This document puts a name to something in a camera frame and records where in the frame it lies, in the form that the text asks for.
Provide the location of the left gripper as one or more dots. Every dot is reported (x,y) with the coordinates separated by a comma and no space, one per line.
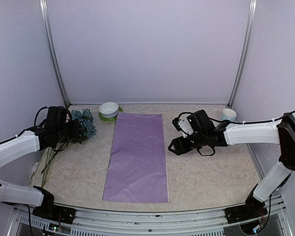
(75,129)

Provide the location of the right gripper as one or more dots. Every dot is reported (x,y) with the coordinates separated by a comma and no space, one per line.
(179,144)

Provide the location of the blue fake flower bunch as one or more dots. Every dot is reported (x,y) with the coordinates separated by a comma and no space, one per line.
(85,119)

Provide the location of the purple wrapping paper sheet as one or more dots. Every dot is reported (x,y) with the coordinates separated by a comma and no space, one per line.
(137,171)

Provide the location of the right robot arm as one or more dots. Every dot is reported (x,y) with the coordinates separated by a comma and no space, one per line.
(199,130)

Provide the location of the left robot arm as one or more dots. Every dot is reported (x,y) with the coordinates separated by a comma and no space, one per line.
(58,127)

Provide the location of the green plate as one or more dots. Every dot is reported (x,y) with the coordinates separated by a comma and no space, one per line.
(110,119)

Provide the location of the white ceramic bowl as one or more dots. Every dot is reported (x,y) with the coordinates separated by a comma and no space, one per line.
(109,109)

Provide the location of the light blue mug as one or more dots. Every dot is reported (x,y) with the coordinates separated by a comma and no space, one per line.
(229,115)

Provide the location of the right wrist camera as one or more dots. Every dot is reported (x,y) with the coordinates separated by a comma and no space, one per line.
(181,124)

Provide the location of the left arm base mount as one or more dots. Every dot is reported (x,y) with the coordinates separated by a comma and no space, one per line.
(57,213)

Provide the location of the front aluminium rail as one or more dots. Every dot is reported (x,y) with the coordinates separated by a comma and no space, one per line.
(96,222)

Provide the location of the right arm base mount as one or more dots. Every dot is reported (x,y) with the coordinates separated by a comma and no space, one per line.
(242,213)

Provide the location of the left aluminium frame post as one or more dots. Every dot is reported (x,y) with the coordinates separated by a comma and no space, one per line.
(52,51)

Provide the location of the aluminium frame post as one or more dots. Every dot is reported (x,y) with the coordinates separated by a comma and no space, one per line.
(244,52)
(52,51)

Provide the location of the right aluminium frame post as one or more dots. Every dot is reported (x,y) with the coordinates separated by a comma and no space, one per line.
(244,52)

